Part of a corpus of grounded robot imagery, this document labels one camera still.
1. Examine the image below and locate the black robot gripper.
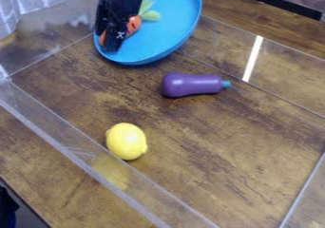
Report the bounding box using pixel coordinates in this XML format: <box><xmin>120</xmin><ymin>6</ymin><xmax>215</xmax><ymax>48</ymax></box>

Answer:
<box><xmin>94</xmin><ymin>0</ymin><xmax>141</xmax><ymax>52</ymax></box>

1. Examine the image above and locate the clear acrylic enclosure wall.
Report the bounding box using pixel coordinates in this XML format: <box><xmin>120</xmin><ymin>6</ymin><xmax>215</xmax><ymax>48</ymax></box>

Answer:
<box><xmin>0</xmin><ymin>0</ymin><xmax>325</xmax><ymax>228</ymax></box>

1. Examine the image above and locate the yellow toy lemon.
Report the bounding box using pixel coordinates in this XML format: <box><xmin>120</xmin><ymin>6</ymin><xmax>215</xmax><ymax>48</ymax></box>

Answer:
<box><xmin>105</xmin><ymin>123</ymin><xmax>147</xmax><ymax>161</ymax></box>

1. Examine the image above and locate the dark bar at background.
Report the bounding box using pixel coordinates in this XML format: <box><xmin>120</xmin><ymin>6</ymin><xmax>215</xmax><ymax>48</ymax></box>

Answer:
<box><xmin>255</xmin><ymin>0</ymin><xmax>322</xmax><ymax>21</ymax></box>

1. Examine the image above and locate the orange toy carrot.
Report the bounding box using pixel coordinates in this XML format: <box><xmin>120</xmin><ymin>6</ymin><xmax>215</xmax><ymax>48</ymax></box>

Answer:
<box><xmin>97</xmin><ymin>0</ymin><xmax>160</xmax><ymax>47</ymax></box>

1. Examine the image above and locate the purple toy eggplant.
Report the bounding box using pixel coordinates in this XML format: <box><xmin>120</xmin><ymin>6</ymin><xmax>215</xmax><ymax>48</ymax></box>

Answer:
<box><xmin>161</xmin><ymin>72</ymin><xmax>231</xmax><ymax>98</ymax></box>

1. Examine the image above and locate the blue round plastic tray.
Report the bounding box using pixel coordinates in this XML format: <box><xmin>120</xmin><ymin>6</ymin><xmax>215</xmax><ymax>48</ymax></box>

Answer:
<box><xmin>92</xmin><ymin>0</ymin><xmax>201</xmax><ymax>66</ymax></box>

